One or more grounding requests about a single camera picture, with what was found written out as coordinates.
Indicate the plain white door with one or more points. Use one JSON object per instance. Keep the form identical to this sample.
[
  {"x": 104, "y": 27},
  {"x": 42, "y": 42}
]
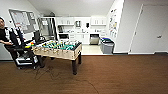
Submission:
[{"x": 150, "y": 30}]

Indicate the grey bulletin board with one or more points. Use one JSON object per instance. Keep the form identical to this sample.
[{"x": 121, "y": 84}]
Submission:
[{"x": 21, "y": 20}]

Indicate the black wall soap dispenser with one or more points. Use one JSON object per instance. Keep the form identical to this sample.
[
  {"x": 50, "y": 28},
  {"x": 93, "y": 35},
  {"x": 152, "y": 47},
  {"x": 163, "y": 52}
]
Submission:
[{"x": 87, "y": 25}]

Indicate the person in black clothes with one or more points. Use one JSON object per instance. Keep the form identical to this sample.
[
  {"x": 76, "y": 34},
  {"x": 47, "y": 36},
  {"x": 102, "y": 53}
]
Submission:
[{"x": 4, "y": 33}]

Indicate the black monitor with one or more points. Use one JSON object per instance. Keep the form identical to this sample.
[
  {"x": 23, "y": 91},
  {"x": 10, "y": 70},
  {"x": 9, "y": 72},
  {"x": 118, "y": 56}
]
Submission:
[{"x": 36, "y": 36}]

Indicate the white wall cabinet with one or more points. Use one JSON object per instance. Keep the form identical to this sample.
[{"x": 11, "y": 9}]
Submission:
[{"x": 65, "y": 21}]

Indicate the white wall cabinet door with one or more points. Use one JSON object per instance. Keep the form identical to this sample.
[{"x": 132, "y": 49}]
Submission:
[
  {"x": 93, "y": 21},
  {"x": 98, "y": 21},
  {"x": 104, "y": 21}
]

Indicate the built-in black microwave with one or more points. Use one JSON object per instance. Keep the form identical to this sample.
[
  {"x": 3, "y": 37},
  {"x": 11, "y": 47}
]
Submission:
[{"x": 63, "y": 36}]

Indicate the blue plastic bin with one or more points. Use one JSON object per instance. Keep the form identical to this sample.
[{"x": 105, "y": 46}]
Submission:
[{"x": 106, "y": 39}]

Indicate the white base cabinet door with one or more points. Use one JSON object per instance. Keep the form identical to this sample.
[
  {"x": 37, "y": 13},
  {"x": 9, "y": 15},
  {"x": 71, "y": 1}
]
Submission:
[
  {"x": 79, "y": 38},
  {"x": 86, "y": 38}
]

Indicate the green foosball table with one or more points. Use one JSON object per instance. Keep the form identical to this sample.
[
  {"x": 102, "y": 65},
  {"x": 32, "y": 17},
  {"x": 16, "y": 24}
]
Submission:
[{"x": 60, "y": 50}]

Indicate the colourful wall poster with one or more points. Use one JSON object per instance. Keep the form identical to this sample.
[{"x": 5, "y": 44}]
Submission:
[{"x": 113, "y": 15}]

